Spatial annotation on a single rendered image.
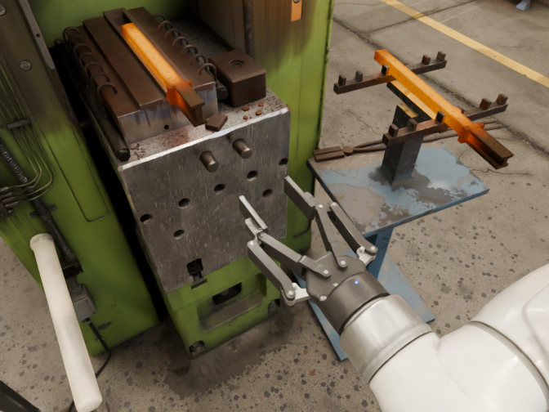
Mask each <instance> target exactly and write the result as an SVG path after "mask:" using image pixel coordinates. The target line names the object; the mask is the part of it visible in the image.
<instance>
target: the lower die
mask: <svg viewBox="0 0 549 412"><path fill-rule="evenodd" d="M119 11H123V12H124V13H125V14H126V15H127V17H128V18H129V19H130V20H131V21H132V23H133V24H134V25H135V26H136V27H137V28H138V29H139V30H140V31H141V32H142V33H143V35H144V36H145V37H146V38H147V39H148V40H149V42H150V43H151V44H152V45H153V46H154V48H155V49H156V50H157V51H158V53H159V54H160V55H161V56H162V57H163V59H164V60H165V61H166V62H167V63H168V64H169V65H170V66H171V67H172V68H173V69H174V71H175V72H176V73H177V74H178V75H179V77H180V78H181V79H182V80H183V81H185V80H187V79H189V80H190V81H191V82H192V86H193V89H194V91H195V92H196V93H197V94H198V95H199V96H200V98H201V99H202V100H203V101H204V102H205V105H204V106H202V111H203V117H204V118H208V117H211V116H212V115H213V114H214V113H218V114H219V112H218V105H217V98H216V84H215V81H214V80H213V79H212V78H211V77H210V76H209V75H208V73H207V72H206V71H205V70H204V69H203V71H202V75H199V68H200V67H201V66H200V65H199V64H198V63H197V62H196V61H195V60H193V65H190V58H191V56H190V54H189V53H188V52H187V51H184V55H183V56H181V49H182V48H183V47H182V46H181V45H180V44H179V43H178V42H176V47H172V43H173V41H174V38H173V36H171V35H170V34H168V39H165V33H166V32H167V31H166V30H165V28H164V27H162V26H161V29H160V30H161V31H158V25H159V22H158V21H157V20H156V19H155V18H154V23H153V24H151V18H152V15H151V14H150V13H149V12H148V11H147V10H146V9H145V8H144V7H138V8H133V9H130V10H126V9H125V8H124V7H122V8H118V9H114V10H110V11H103V15H104V16H101V17H97V18H93V19H90V20H83V25H80V26H77V27H75V28H77V29H79V31H80V32H81V35H82V36H83V37H84V38H85V39H86V42H87V45H88V46H89V47H90V48H91V50H92V53H93V54H95V55H96V57H97V60H98V61H97V62H99V63H100V64H101V65H102V66H103V69H104V71H105V73H107V74H108V75H109V78H110V83H112V84H113V85H114V86H115V87H116V88H117V91H118V94H116V95H114V90H113V88H112V87H111V86H103V87H102V88H101V89H100V96H101V99H102V101H103V104H104V107H105V108H106V110H107V112H108V113H109V116H110V118H111V119H112V120H113V122H114V124H115V126H116V128H117V129H118V131H119V133H120V134H121V136H122V138H123V140H124V141H125V143H126V144H127V145H129V144H131V143H134V142H137V141H141V140H143V139H145V138H148V137H152V136H155V135H158V134H160V133H163V132H167V131H170V130H172V129H174V128H178V127H181V126H184V125H186V124H189V123H191V122H190V121H189V120H188V119H187V118H186V116H185V115H184V114H183V112H182V111H181V110H180V108H179V107H178V106H177V104H175V105H172V104H171V103H170V101H169V97H168V93H167V86H166V85H165V84H164V83H163V81H162V80H161V79H160V77H159V76H158V75H157V74H156V73H155V72H154V70H153V69H152V68H151V67H150V65H149V64H148V63H147V61H146V60H145V59H144V57H143V56H142V55H141V54H140V53H139V52H138V50H137V49H136V48H135V46H134V45H133V44H132V42H131V41H130V40H129V39H128V37H127V36H126V35H125V33H124V32H123V31H122V30H121V29H120V28H119V27H118V25H117V24H116V23H115V21H114V20H113V19H112V17H111V16H110V15H109V14H111V13H115V12H119ZM97 71H100V67H99V66H98V65H90V66H88V68H87V73H88V76H89V78H90V77H91V75H92V74H93V73H95V72H97ZM104 82H107V79H106V77H105V76H104V75H97V76H96V77H95V78H94V79H93V83H94V86H95V88H97V86H98V85H99V84H101V83H104ZM165 125H168V126H169V129H164V126H165Z"/></svg>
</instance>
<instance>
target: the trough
mask: <svg viewBox="0 0 549 412"><path fill-rule="evenodd" d="M109 15H110V16H111V17H112V19H113V20H114V21H115V23H116V24H117V25H118V27H119V28H120V29H122V26H121V25H126V24H130V23H132V21H131V20H130V19H129V18H128V17H127V15H126V14H125V13H124V12H123V11H119V12H115V13H111V14H109ZM122 31H123V30H122Z"/></svg>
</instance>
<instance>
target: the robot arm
mask: <svg viewBox="0 0 549 412"><path fill-rule="evenodd" d="M283 191H284V193H285V194H286V195H287V196H288V197H289V198H290V200H291V201H292V202H293V203H294V204H295V205H296V206H297V207H298V208H299V209H300V210H301V212H302V213H303V214H304V215H305V216H306V217H307V219H308V220H309V221H312V220H314V218H315V221H316V223H317V226H318V228H319V232H320V234H321V237H322V240H323V242H324V247H325V249H326V251H327V252H326V253H325V254H324V255H323V256H322V257H317V258H314V259H312V260H311V259H310V258H308V257H307V256H301V255H300V254H298V253H296V252H294V251H293V250H291V249H290V248H288V247H287V246H285V245H284V244H281V243H280V242H279V241H278V240H275V239H274V238H272V237H271V236H269V235H268V226H267V225H266V224H265V223H264V222H263V221H262V219H261V218H260V216H259V215H258V214H257V212H256V211H255V210H254V208H253V207H252V206H251V204H250V203H249V202H248V201H247V200H246V198H245V197H244V196H243V195H242V196H239V211H240V212H241V213H242V214H243V216H244V217H245V219H246V220H245V227H246V230H247V232H248V234H249V235H250V236H251V237H252V238H253V240H251V241H249V242H248V243H247V246H248V257H249V258H250V259H251V260H252V262H253V263H254V264H255V265H256V266H257V267H258V268H259V270H260V271H261V272H262V273H263V274H264V275H265V276H266V278H267V279H268V280H269V281H270V282H271V283H272V284H273V286H274V287H275V288H276V289H277V290H278V291H279V292H280V293H281V294H282V297H283V300H284V303H285V306H286V307H287V308H294V307H295V303H296V302H301V301H305V300H307V299H308V300H309V301H310V302H312V303H314V304H315V305H317V306H318V307H319V309H320V310H321V311H322V313H323V314H324V316H325V317H326V319H327V320H328V322H329V323H330V324H331V326H332V327H333V328H334V329H335V330H336V332H337V333H338V335H339V336H340V340H339V345H340V348H341V349H342V350H343V351H344V353H345V354H346V356H347V357H348V358H349V360H350V361H351V363H352V364H353V365H354V367H355V368H356V369H357V370H358V372H359V373H360V375H361V377H362V379H363V380H364V381H365V382H366V383H367V384H368V385H369V387H370V389H371V390H372V392H373V394H374V396H375V397H376V399H377V402H378V404H379V405H380V408H381V411H382V412H547V411H548V410H549V263H548V264H546V265H544V266H541V267H539V268H538V269H536V270H534V271H532V272H530V273H529V274H528V275H526V276H524V277H522V278H521V279H519V280H517V281H516V282H515V283H514V284H512V285H510V286H509V287H507V288H506V289H504V290H503V291H502V292H501V293H499V294H498V295H497V296H496V297H494V298H493V299H492V300H491V301H490V302H488V303H487V304H486V305H485V306H484V307H483V308H482V309H481V310H480V312H479V313H478V314H477V315H476V316H475V317H474V318H473V319H471V320H470V321H469V322H468V323H466V324H465V325H463V326H462V327H461V328H460V329H457V330H455V331H453V332H452V333H450V334H446V335H445V336H443V337H442V338H439V337H438V336H437V335H436V334H435V333H434V332H433V331H432V330H431V327H430V326H429V325H428V324H426V323H425V322H424V321H423V320H422V319H421V318H420V317H419V316H418V315H417V313H416V312H415V311H414V310H413V309H412V308H411V307H410V306H409V305H408V304H407V303H406V302H405V301H404V300H403V299H402V298H401V297H400V296H399V295H390V294H389V293H388V291H387V290H386V289H385V288H384V287H383V286H382V285H381V284H380V282H379V281H378V280H377V279H376V278H375V277H374V276H373V275H372V274H371V273H369V272H368V271H367V269H366V266H367V265H368V264H372V263H374V260H375V257H376V254H377V247H376V246H374V245H373V244H371V243H369V242H368V241H367V240H366V239H365V238H364V237H363V236H362V235H361V234H360V233H359V231H358V230H357V228H356V227H355V226H354V224H353V223H352V222H351V220H350V219H349V218H348V216H347V215H346V214H345V213H344V212H343V210H342V209H341V207H340V206H339V205H338V204H337V203H336V202H332V203H330V205H323V204H320V203H319V202H318V201H317V200H316V199H315V198H314V197H313V196H312V194H311V193H309V192H306V193H304V192H303V191H302V190H301V189H300V188H299V187H298V185H297V184H296V183H295V182H294V181H293V180H292V179H291V178H290V177H289V176H287V177H285V178H284V186H283ZM329 219H330V220H331V221H330V220H329ZM331 222H332V223H333V225H334V226H335V227H336V228H337V230H338V231H339V232H340V234H341V236H342V237H343V238H344V240H345V241H346V242H347V243H348V245H349V246H350V248H351V249H352V250H353V252H354V253H355V254H356V257H352V256H349V255H345V254H344V253H343V251H342V248H341V245H340V242H339V241H337V237H336V235H335V233H334V230H333V227H332V224H331ZM267 254H268V255H269V256H271V257H272V258H273V259H275V260H276V261H278V262H280V263H281V264H283V265H284V266H286V267H287V268H289V269H290V270H292V271H294V272H295V273H296V274H297V276H298V277H299V278H301V279H302V280H304V281H305V282H306V288H305V289H301V288H299V286H298V285H297V284H296V283H293V284H292V282H291V280H290V279H289V278H288V277H287V276H286V274H285V273H284V272H283V271H282V270H281V269H280V268H279V267H278V266H277V265H276V264H275V263H274V261H273V260H272V259H271V258H270V257H269V256H268V255H267Z"/></svg>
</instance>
